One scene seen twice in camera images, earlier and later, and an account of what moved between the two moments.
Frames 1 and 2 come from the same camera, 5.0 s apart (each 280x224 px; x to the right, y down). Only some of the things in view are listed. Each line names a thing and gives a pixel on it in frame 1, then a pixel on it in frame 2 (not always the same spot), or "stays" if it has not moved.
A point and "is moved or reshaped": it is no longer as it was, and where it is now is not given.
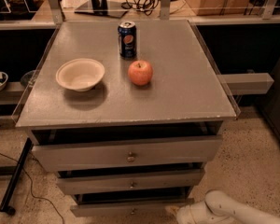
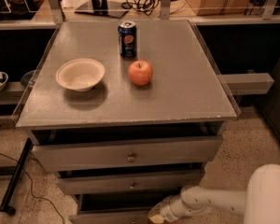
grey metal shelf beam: [246, 83] stays
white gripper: [186, 216] → [168, 208]
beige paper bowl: [80, 74] stays
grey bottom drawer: [161, 203] is moved or reshaped
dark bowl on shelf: [27, 79] stays
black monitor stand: [99, 5] stays
